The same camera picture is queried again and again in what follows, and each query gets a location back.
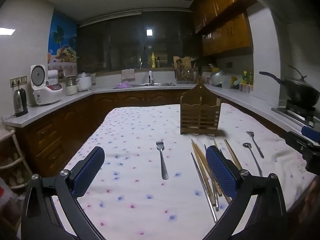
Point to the wooden lower cabinets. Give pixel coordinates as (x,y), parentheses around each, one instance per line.
(75,125)

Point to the wooden cutting board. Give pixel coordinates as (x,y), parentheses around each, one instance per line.
(185,60)

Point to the steel electric kettle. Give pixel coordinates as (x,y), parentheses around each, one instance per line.
(20,103)

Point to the dark kitchen window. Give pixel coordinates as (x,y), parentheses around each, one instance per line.
(112,45)

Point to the tropical fruit wall poster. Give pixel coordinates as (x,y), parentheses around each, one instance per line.
(62,37)

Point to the white storage rack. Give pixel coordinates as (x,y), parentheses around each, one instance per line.
(12,160)

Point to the gas stove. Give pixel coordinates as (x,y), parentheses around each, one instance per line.
(295,112)

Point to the paper towel roll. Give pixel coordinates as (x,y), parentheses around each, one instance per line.
(53,75)

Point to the wooden utensil holder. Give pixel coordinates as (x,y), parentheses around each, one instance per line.
(200,117)

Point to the dark bottle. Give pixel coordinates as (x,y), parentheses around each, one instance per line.
(158,63)

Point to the metal bowl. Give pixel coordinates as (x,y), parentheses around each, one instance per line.
(217,78)

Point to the countertop utensil rack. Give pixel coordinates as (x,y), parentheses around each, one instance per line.
(185,76)

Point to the wooden upper cabinets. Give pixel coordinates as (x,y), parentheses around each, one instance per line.
(225,17)

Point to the white rice cooker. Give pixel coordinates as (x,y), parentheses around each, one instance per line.
(45,95)

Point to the green bowl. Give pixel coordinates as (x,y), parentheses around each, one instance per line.
(235,83)

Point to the small metal fork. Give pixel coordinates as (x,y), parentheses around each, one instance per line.
(256,143)

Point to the wall socket strip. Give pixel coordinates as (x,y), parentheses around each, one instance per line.
(18,81)

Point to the black wok with lid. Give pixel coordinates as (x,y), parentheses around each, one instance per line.
(300,92)

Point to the white floral tablecloth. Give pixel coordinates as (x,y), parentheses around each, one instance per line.
(140,135)

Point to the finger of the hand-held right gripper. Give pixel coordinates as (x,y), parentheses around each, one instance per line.
(297,141)
(310,131)

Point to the white electric pot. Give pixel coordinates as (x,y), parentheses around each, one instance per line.
(84,82)

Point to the pink hanging towel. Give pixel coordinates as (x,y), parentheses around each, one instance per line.
(128,75)

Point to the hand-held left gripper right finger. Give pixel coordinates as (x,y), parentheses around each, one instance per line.
(221,173)

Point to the knife block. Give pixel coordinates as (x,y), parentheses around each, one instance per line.
(200,75)

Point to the wooden chopstick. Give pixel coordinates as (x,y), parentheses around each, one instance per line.
(200,158)
(215,143)
(232,153)
(203,163)

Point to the translucent plastic cup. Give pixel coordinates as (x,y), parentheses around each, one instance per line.
(225,82)

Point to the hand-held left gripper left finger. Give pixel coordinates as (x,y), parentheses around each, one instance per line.
(87,172)

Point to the steel kitchen sink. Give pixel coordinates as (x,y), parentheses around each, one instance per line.
(160,85)

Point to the wooden cabinets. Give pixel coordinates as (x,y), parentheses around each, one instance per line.
(225,17)
(75,125)

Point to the metal spoon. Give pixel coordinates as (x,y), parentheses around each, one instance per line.
(253,158)

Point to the purple cloth at sink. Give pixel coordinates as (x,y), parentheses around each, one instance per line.
(125,85)

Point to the kitchen faucet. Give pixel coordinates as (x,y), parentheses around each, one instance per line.
(150,76)

